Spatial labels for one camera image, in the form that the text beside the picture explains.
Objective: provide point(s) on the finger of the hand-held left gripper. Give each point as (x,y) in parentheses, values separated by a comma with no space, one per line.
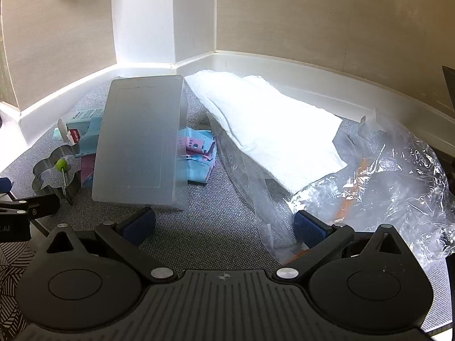
(5,184)
(39,205)

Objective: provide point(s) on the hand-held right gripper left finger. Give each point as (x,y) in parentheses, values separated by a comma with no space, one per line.
(140,225)

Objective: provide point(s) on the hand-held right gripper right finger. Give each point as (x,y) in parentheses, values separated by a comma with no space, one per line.
(311,228)

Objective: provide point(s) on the clear plastic bag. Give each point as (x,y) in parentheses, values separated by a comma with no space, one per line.
(387,191)

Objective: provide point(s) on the metal cookie cutter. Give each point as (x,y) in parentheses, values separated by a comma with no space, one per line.
(42,181)

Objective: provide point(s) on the green-headed stick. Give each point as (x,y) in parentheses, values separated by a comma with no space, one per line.
(62,165)

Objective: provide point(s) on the black and white patterned cloth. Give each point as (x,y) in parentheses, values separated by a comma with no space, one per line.
(10,284)

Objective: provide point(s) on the orange wrapper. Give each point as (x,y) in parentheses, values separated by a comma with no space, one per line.
(357,174)

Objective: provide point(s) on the translucent plastic storage box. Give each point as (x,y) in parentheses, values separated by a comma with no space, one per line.
(138,142)

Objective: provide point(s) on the blue cardboard piece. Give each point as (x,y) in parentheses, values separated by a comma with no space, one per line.
(89,138)

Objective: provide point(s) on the small teal and white carton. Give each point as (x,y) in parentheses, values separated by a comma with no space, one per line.
(76,122)

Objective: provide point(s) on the pink and blue paper packet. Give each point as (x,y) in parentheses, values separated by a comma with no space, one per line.
(197,151)

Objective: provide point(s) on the white paper towel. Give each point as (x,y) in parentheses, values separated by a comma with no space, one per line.
(273,128)

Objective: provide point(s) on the dark flat panel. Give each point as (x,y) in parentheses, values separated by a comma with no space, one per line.
(450,85)

